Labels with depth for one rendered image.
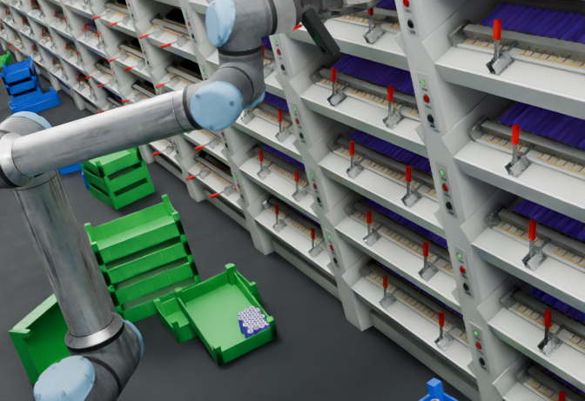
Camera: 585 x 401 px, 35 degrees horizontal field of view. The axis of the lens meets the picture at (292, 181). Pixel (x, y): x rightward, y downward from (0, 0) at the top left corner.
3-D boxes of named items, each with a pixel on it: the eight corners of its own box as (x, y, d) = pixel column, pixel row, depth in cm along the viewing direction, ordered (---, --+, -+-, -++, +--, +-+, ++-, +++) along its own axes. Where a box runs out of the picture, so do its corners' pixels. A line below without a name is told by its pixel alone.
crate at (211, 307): (278, 337, 286) (274, 319, 281) (218, 366, 279) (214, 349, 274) (234, 280, 307) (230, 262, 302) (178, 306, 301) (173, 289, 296)
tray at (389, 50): (417, 73, 190) (394, 36, 186) (288, 37, 243) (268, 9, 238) (486, 10, 193) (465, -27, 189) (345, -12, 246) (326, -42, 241)
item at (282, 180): (326, 228, 274) (301, 195, 267) (245, 177, 326) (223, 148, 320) (376, 182, 277) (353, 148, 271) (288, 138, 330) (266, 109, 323)
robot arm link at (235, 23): (205, 43, 192) (199, -5, 187) (260, 32, 196) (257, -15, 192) (222, 56, 184) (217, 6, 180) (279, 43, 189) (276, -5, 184)
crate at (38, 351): (30, 384, 298) (49, 386, 294) (8, 330, 290) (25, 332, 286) (90, 329, 321) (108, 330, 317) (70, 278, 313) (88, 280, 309)
